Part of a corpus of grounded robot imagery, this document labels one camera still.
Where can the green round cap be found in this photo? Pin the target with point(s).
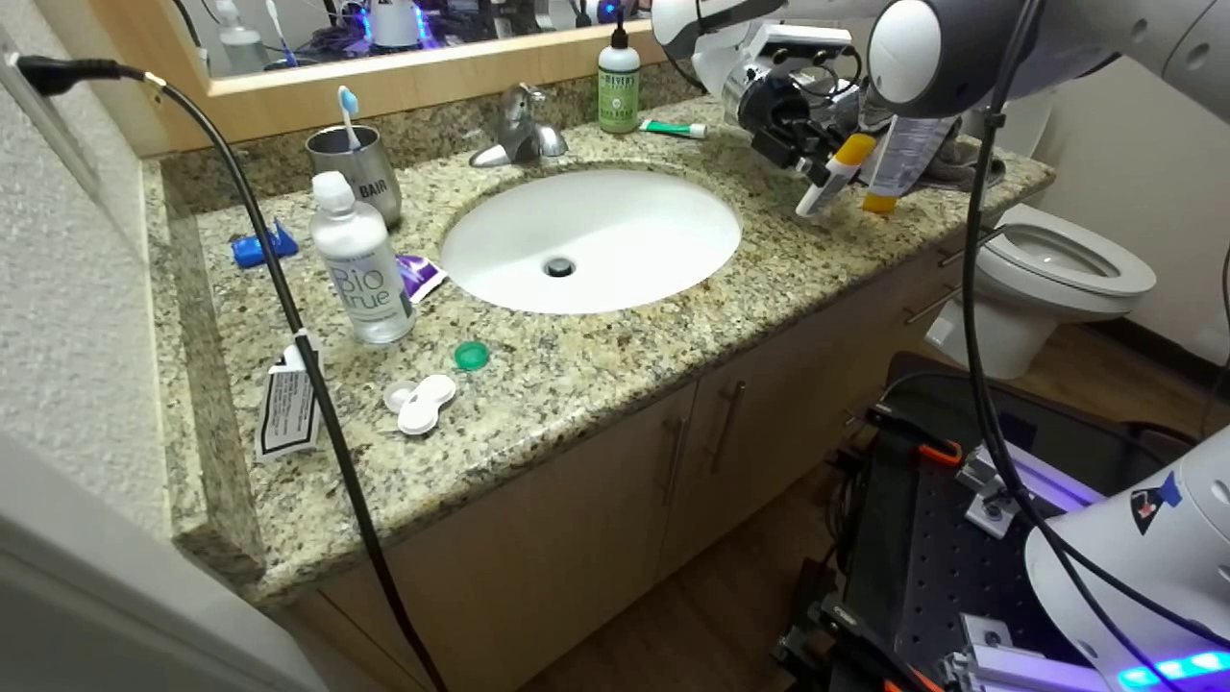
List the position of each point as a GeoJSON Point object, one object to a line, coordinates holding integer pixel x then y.
{"type": "Point", "coordinates": [469, 354]}

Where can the white toilet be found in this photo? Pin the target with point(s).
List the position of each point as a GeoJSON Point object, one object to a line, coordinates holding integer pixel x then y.
{"type": "Point", "coordinates": [1050, 276]}

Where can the blue white toothbrush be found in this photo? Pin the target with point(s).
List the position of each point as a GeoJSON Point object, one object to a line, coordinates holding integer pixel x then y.
{"type": "Point", "coordinates": [346, 109]}

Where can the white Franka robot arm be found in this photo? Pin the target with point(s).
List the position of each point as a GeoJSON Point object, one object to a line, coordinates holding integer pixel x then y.
{"type": "Point", "coordinates": [924, 51]}

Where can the metal cup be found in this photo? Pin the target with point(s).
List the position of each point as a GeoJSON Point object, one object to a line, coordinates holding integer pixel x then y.
{"type": "Point", "coordinates": [358, 176]}

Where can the purple packet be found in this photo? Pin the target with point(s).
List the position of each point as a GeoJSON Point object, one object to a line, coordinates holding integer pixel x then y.
{"type": "Point", "coordinates": [424, 276]}

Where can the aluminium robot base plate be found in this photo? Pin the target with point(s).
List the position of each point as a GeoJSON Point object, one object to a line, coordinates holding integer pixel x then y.
{"type": "Point", "coordinates": [1040, 483]}

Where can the wood-framed mirror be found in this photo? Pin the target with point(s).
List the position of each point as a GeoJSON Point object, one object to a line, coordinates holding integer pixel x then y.
{"type": "Point", "coordinates": [387, 72]}

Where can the green pump soap bottle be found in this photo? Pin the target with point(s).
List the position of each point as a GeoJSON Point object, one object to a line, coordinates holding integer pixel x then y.
{"type": "Point", "coordinates": [620, 83]}

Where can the white oval sink basin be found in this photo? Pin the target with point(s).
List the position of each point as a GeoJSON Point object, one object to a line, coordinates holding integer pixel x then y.
{"type": "Point", "coordinates": [588, 237]}

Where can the green toothpaste tube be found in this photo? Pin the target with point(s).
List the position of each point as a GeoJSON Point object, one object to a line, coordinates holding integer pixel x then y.
{"type": "Point", "coordinates": [674, 128]}

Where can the chrome faucet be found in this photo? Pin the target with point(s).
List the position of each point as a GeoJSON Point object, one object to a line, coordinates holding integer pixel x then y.
{"type": "Point", "coordinates": [519, 128]}

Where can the clear solution bottle white cap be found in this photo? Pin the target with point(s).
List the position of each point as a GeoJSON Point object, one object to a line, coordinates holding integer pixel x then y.
{"type": "Point", "coordinates": [362, 270]}

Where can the wooden vanity cabinet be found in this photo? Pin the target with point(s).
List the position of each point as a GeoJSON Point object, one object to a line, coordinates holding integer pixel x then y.
{"type": "Point", "coordinates": [549, 552]}

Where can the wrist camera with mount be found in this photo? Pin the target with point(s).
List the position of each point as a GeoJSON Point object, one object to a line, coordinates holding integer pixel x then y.
{"type": "Point", "coordinates": [799, 49]}

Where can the white door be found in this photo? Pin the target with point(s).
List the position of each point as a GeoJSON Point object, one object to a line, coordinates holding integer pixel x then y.
{"type": "Point", "coordinates": [115, 600]}

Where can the orange clamp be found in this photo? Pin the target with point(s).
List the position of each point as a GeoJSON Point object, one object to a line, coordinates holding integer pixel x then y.
{"type": "Point", "coordinates": [944, 452]}

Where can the tall white yellow-capped tube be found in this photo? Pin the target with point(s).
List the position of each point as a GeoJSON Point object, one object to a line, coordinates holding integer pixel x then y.
{"type": "Point", "coordinates": [903, 160]}

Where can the blue plastic item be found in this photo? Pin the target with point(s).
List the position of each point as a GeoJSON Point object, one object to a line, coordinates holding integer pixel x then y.
{"type": "Point", "coordinates": [262, 246]}

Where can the dark crumpled towel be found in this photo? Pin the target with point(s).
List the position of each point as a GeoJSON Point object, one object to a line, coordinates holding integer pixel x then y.
{"type": "Point", "coordinates": [980, 160]}

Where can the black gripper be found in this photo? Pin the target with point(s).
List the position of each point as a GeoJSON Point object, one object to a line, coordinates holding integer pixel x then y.
{"type": "Point", "coordinates": [789, 118]}

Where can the black robot cart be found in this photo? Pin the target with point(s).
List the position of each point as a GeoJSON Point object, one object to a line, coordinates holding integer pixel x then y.
{"type": "Point", "coordinates": [924, 552]}

